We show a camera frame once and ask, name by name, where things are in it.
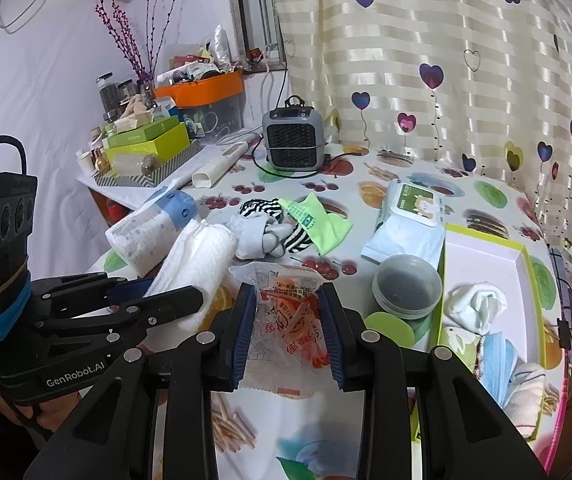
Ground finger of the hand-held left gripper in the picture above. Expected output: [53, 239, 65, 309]
[36, 286, 204, 348]
[31, 272, 154, 311]

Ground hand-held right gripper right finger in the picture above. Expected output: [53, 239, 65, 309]
[317, 282, 549, 480]

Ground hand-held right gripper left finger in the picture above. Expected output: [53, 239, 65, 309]
[23, 282, 258, 480]

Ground white fluffy towel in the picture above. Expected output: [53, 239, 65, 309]
[143, 220, 237, 351]

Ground clear snack packet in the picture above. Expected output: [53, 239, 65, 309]
[229, 261, 337, 398]

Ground white grey socks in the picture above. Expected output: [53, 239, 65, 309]
[231, 215, 287, 261]

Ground light green cloth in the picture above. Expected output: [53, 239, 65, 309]
[278, 195, 353, 254]

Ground black and white striped sock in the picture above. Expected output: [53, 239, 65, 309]
[238, 199, 312, 253]

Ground green patterned towel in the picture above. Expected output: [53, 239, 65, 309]
[438, 327, 483, 376]

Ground blue face mask pack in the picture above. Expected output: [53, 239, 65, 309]
[481, 335, 518, 406]

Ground shallow lime green box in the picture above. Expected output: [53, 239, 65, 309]
[416, 223, 549, 442]

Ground cream striped towel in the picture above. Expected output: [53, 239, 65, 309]
[503, 362, 547, 438]

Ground person's left hand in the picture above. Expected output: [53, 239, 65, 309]
[0, 387, 87, 443]

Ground grey round lidded container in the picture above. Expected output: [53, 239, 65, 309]
[372, 255, 443, 320]

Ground zigzag patterned tray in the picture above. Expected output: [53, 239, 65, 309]
[92, 142, 202, 188]

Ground white paper roll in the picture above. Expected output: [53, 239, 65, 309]
[192, 142, 249, 188]

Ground green gift boxes stack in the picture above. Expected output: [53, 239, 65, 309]
[103, 116, 190, 168]

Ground food printed tablecloth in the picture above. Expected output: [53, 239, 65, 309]
[81, 140, 567, 480]

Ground wet wipes pack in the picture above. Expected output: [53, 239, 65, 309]
[362, 178, 459, 265]

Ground clear storage box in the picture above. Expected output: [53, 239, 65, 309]
[181, 95, 244, 141]

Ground grey space heater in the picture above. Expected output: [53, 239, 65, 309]
[262, 95, 327, 171]

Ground orange storage bin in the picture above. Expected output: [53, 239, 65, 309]
[153, 71, 244, 108]

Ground purple dried branches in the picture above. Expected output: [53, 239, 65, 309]
[93, 0, 192, 91]

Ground heart printed curtain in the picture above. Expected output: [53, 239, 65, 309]
[266, 0, 572, 296]

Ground black heater cable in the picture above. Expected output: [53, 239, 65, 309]
[252, 135, 362, 181]

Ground window frame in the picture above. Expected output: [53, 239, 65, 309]
[228, 0, 287, 73]

